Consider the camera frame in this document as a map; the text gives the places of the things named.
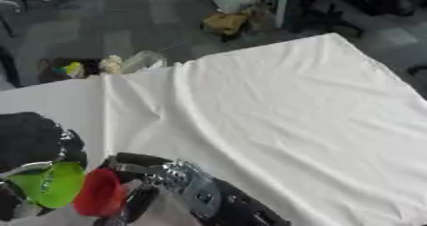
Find white post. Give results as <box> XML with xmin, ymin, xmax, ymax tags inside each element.
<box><xmin>272</xmin><ymin>0</ymin><xmax>294</xmax><ymax>30</ymax></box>

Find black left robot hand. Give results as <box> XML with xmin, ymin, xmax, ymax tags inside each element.
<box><xmin>0</xmin><ymin>111</ymin><xmax>91</xmax><ymax>222</ymax></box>

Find tan bag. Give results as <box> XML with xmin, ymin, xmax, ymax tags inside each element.
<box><xmin>200</xmin><ymin>10</ymin><xmax>254</xmax><ymax>37</ymax></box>

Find red plastic cup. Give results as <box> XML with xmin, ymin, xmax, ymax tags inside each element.
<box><xmin>71</xmin><ymin>168</ymin><xmax>129</xmax><ymax>217</ymax></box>

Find black office chair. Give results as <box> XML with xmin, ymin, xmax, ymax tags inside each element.
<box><xmin>294</xmin><ymin>0</ymin><xmax>371</xmax><ymax>38</ymax></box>

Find yellow green toy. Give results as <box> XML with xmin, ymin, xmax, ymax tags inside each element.
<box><xmin>63</xmin><ymin>61</ymin><xmax>87</xmax><ymax>79</ymax></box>

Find clear plastic container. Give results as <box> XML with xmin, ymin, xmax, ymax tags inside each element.
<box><xmin>120</xmin><ymin>50</ymin><xmax>169</xmax><ymax>75</ymax></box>

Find green plastic cup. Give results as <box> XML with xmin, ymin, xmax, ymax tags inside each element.
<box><xmin>5</xmin><ymin>160</ymin><xmax>87</xmax><ymax>210</ymax></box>

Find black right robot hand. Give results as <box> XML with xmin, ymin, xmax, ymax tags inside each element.
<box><xmin>91</xmin><ymin>152</ymin><xmax>175</xmax><ymax>226</ymax></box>

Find dark brown box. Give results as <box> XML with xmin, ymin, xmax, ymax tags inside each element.
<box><xmin>34</xmin><ymin>57</ymin><xmax>104</xmax><ymax>84</ymax></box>

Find cream soft toy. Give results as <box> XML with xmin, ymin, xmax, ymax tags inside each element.
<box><xmin>98</xmin><ymin>54</ymin><xmax>126</xmax><ymax>75</ymax></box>

